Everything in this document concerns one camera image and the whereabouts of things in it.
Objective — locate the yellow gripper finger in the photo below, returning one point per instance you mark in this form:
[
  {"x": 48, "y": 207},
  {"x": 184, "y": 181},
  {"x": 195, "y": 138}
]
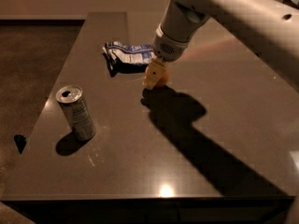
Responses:
[{"x": 153, "y": 73}]

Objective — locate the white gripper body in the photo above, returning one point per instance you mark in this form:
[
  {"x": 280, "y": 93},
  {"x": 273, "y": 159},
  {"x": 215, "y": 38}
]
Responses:
[{"x": 169, "y": 48}]

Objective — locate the silver drink can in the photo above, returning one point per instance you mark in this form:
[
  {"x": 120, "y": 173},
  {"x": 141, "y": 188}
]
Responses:
[{"x": 71, "y": 100}]

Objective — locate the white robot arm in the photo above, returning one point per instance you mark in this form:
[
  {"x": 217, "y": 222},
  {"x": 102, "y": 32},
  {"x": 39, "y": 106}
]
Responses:
[{"x": 269, "y": 29}]

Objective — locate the blue chip bag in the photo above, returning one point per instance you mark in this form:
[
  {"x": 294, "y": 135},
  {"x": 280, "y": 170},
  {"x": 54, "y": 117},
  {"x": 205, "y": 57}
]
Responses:
[{"x": 127, "y": 58}]

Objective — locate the orange fruit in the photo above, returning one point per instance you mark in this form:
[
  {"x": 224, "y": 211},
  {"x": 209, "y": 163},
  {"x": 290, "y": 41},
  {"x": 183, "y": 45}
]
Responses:
[{"x": 164, "y": 79}]

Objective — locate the small black floor object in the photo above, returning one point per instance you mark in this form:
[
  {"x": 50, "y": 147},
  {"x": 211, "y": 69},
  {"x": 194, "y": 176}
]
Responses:
[{"x": 20, "y": 142}]

